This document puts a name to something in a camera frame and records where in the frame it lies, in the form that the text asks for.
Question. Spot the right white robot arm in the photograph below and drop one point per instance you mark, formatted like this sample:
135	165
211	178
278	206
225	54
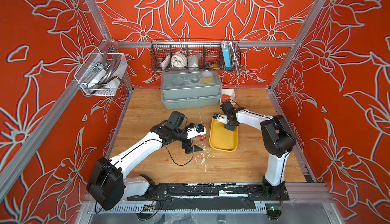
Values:
278	140

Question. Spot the white square plastic bin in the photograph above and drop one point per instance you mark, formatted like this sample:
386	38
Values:
230	92

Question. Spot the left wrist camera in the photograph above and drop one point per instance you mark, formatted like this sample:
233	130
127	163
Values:
195	131

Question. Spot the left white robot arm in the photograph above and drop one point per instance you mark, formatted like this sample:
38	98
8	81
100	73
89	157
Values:
107	183

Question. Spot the orange plug adapter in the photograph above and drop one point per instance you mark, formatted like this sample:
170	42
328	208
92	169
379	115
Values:
225	98

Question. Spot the grey plastic toolbox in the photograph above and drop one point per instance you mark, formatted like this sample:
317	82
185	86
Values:
184	89

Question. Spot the yellow plastic storage box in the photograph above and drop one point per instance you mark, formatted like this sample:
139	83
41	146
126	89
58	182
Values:
222	139

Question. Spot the black wire wall basket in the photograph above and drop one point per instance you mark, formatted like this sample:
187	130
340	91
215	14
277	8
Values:
202	54

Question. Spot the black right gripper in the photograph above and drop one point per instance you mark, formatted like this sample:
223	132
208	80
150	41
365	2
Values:
229	128

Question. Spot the blue box in basket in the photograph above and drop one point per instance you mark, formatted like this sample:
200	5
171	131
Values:
225	47

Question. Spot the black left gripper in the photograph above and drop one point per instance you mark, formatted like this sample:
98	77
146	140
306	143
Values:
187	144

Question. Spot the clear acrylic wall box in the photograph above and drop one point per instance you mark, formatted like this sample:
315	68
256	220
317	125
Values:
103	74

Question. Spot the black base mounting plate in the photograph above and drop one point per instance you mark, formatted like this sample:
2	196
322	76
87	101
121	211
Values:
251	191

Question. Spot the white cloth in basket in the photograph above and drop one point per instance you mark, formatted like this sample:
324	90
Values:
179	60

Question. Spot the yellow tape roll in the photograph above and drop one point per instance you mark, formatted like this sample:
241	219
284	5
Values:
207	77

